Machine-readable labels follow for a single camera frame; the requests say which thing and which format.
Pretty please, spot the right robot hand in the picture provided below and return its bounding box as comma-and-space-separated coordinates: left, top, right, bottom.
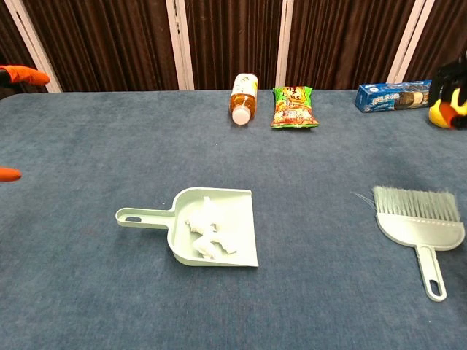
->
428, 50, 467, 131

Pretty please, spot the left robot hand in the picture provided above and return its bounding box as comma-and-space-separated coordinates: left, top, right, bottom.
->
0, 64, 51, 182

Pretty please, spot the mint green hand brush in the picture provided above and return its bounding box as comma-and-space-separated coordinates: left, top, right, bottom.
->
352, 184, 466, 303

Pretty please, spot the mint green dustpan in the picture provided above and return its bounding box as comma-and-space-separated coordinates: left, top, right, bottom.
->
115, 187, 260, 268

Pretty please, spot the green snack bag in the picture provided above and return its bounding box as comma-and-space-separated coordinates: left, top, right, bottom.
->
270, 85, 320, 130

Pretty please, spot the dark brown curtain panel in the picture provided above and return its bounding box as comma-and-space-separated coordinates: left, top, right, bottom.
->
184, 0, 284, 91
404, 0, 467, 85
0, 0, 50, 100
22, 0, 180, 93
286, 0, 417, 90

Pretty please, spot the yellow pear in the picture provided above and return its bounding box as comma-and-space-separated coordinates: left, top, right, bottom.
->
428, 87, 461, 128

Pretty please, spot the blue Oreo cookie box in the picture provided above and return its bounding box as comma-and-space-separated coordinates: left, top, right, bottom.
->
354, 79, 433, 114

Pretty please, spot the amber tea bottle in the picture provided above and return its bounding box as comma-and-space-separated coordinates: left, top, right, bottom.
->
228, 72, 259, 126

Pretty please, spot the white screen frame post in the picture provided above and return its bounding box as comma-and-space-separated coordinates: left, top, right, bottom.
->
386, 0, 431, 84
3, 0, 63, 93
166, 0, 195, 91
275, 0, 295, 88

